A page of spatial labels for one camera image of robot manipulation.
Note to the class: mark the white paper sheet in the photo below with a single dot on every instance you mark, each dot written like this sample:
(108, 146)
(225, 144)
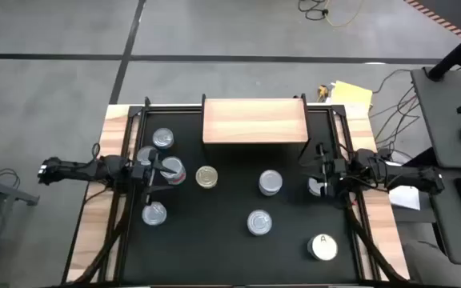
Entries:
(404, 197)

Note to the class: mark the silver can yellow teal label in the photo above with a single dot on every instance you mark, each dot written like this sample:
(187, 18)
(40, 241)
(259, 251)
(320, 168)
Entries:
(163, 138)

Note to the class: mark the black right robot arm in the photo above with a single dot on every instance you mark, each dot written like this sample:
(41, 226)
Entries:
(406, 176)

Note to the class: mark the yellow paper folder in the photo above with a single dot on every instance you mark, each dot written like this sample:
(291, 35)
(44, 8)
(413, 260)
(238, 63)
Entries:
(352, 94)

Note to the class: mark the grey desk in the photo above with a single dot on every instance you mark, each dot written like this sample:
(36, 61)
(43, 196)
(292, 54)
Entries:
(442, 120)

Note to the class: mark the black stand pole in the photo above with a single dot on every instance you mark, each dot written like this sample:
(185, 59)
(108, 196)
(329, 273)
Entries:
(456, 54)

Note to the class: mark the yellow plug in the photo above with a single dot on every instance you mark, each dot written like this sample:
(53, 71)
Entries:
(323, 92)

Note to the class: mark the silver can green white label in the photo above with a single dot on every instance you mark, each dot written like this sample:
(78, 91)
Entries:
(180, 166)
(259, 222)

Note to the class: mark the black aluminium table frame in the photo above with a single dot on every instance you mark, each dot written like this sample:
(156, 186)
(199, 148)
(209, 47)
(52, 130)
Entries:
(134, 110)

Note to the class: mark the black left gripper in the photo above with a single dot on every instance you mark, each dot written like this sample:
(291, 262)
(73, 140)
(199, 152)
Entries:
(149, 180)

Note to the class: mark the silver can dark blue label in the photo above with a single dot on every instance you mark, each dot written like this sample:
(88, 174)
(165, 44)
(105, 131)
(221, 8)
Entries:
(271, 178)
(315, 188)

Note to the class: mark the wooden shelf black legs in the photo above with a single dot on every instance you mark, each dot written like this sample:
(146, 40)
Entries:
(254, 120)

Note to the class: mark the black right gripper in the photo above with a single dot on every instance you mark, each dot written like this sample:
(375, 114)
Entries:
(325, 160)

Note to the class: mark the striped hazard tape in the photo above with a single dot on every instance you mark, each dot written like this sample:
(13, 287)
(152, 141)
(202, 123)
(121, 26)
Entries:
(434, 17)

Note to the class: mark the silver tuna can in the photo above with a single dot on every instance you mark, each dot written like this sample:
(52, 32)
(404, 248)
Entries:
(154, 213)

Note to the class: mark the black table mat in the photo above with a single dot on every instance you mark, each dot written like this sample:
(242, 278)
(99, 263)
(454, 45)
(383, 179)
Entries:
(214, 248)

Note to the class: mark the grey metal stand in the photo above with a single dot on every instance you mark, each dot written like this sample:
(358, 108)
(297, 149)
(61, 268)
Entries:
(10, 193)

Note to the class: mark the grey chair seat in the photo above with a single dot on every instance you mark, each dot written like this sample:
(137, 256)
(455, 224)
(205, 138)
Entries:
(426, 268)

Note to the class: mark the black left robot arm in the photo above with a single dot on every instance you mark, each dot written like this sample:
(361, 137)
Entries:
(78, 170)

